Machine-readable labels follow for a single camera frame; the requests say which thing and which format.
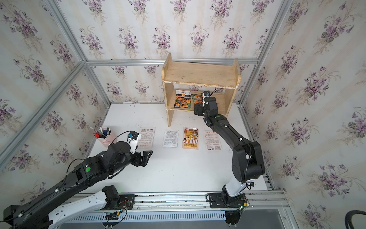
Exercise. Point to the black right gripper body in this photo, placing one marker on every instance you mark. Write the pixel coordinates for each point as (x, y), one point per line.
(200, 110)

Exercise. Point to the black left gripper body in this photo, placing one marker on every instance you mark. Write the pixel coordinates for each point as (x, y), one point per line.
(136, 159)

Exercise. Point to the white barcode seed bag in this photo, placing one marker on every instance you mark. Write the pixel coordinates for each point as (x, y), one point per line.
(146, 137)

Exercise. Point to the orange marigold seed bag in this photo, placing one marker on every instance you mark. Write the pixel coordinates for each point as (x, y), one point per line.
(197, 98)

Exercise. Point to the dark marigold seed bag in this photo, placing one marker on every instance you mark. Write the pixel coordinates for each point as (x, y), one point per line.
(183, 99)

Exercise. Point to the small white seed bag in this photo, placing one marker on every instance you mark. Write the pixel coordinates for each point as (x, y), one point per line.
(170, 139)

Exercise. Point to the white printed seed bag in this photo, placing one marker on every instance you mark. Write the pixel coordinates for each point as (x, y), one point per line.
(212, 142)

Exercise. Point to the pink storefront seed bag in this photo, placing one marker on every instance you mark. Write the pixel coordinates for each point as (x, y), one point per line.
(191, 138)

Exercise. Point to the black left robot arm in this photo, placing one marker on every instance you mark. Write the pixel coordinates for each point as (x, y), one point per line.
(49, 210)

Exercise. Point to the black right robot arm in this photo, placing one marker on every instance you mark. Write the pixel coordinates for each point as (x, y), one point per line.
(247, 156)

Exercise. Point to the wooden two-tier shelf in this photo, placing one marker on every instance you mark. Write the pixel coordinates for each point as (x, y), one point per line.
(200, 75)

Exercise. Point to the pink pen cup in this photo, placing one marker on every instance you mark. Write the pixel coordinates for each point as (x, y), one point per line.
(104, 135)

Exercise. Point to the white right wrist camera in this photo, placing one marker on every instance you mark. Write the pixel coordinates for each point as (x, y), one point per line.
(206, 94)

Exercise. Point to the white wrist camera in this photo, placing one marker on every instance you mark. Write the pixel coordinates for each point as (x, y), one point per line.
(206, 94)
(132, 139)

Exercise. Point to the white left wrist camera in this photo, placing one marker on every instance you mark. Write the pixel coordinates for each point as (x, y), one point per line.
(132, 139)

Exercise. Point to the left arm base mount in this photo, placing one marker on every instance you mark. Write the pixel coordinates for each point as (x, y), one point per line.
(120, 201)

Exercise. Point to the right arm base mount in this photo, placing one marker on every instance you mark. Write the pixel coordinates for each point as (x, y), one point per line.
(220, 200)

